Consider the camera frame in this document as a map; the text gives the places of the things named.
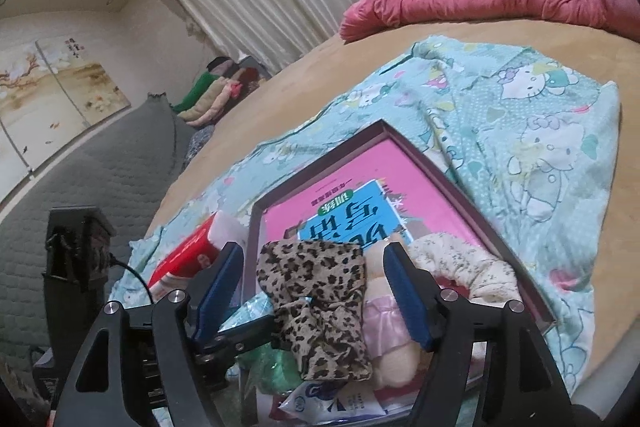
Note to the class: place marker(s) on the green ball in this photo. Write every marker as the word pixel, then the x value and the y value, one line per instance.
pixel 270 371

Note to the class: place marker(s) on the stack of folded clothes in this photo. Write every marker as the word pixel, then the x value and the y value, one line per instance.
pixel 222 86

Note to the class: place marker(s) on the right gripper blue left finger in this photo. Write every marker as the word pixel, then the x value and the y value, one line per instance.
pixel 212 291

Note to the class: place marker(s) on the painted wall panels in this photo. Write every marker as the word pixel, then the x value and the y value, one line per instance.
pixel 52 91

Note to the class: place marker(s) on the grey quilted headboard cover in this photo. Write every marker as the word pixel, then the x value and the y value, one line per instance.
pixel 125 171

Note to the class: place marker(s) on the green white tissue pack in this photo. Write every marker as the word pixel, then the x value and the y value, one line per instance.
pixel 253 309

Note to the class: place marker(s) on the leopard print cloth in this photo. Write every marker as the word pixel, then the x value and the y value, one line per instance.
pixel 316 290

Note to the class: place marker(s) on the beige bear pink dress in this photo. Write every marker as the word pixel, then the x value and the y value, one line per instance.
pixel 396 358

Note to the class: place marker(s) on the red white tissue box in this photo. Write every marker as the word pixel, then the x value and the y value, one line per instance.
pixel 196 252

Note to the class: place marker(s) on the silver purple snack packet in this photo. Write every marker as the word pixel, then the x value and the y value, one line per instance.
pixel 328 402

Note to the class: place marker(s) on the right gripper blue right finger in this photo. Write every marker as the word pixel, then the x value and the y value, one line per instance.
pixel 410 304

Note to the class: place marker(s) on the pink and blue book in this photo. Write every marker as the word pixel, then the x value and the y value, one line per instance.
pixel 362 194

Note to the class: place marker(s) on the white floral scrunchie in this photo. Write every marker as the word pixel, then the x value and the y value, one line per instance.
pixel 489 280

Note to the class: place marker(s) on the Hello Kitty blue cloth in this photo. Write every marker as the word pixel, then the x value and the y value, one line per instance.
pixel 530 141

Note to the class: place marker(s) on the dark shallow tray box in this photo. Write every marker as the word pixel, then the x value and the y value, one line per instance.
pixel 500 352

